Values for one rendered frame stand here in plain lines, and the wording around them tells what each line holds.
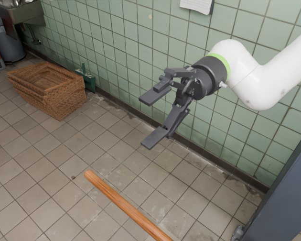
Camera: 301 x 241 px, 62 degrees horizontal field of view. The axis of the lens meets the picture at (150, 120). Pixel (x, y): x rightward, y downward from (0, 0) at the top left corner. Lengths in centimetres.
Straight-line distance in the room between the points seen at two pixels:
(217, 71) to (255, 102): 15
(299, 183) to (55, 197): 175
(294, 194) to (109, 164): 155
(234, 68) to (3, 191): 213
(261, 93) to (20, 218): 197
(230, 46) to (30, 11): 268
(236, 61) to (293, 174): 61
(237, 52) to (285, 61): 12
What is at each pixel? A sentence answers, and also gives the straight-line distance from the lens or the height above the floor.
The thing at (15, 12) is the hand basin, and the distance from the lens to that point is 312.
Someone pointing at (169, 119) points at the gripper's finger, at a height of 144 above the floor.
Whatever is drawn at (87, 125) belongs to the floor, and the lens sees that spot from 269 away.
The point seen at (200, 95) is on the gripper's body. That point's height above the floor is 148.
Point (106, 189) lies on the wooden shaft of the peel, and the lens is 82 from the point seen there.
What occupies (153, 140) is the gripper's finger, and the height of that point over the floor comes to 142.
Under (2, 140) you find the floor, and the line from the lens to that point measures 287.
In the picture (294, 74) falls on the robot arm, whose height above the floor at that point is 152.
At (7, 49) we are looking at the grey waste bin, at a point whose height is 21.
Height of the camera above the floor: 188
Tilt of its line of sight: 45 degrees down
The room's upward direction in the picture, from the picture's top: straight up
